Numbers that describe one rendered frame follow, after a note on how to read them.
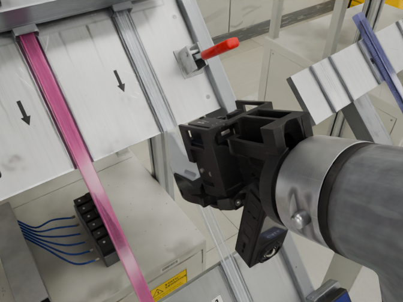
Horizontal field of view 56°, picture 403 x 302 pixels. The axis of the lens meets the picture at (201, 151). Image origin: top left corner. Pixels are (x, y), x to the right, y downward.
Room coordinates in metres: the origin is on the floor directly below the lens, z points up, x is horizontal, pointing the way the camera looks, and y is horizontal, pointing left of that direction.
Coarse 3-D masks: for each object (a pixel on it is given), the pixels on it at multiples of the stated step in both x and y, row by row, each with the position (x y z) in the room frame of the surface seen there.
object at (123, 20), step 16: (128, 16) 0.43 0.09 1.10; (128, 32) 0.42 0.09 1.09; (128, 48) 0.41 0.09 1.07; (144, 64) 0.40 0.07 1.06; (144, 80) 0.39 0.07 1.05; (160, 96) 0.38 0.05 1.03; (160, 112) 0.36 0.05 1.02; (176, 128) 0.35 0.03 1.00; (208, 208) 0.29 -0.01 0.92; (208, 224) 0.28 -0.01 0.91; (224, 240) 0.27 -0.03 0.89; (224, 256) 0.26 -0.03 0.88; (240, 288) 0.23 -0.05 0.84
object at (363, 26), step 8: (360, 16) 0.54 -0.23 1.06; (360, 24) 0.53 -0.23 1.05; (368, 24) 0.53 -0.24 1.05; (360, 32) 0.53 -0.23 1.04; (368, 32) 0.52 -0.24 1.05; (368, 40) 0.52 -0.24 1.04; (376, 40) 0.52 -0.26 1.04; (368, 48) 0.51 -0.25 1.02; (376, 48) 0.51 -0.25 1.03; (376, 56) 0.50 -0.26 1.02; (384, 56) 0.50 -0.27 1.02; (384, 64) 0.49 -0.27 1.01; (384, 72) 0.49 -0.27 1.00; (392, 72) 0.49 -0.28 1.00; (392, 80) 0.48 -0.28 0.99; (392, 88) 0.47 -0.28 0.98; (400, 88) 0.47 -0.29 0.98; (400, 96) 0.46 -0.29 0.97; (400, 104) 0.46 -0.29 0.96
